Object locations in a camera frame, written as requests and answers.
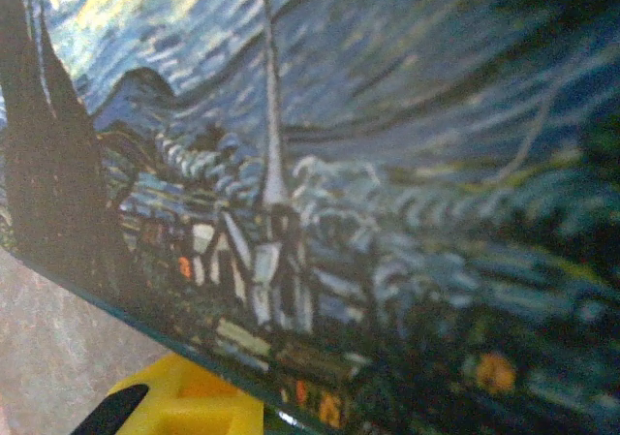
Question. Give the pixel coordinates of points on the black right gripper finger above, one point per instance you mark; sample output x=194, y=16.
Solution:
x=114, y=408

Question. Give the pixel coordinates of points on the yellow plastic block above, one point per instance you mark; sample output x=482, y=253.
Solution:
x=194, y=406

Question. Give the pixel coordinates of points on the blue patterned pouch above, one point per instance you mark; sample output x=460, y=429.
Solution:
x=339, y=164

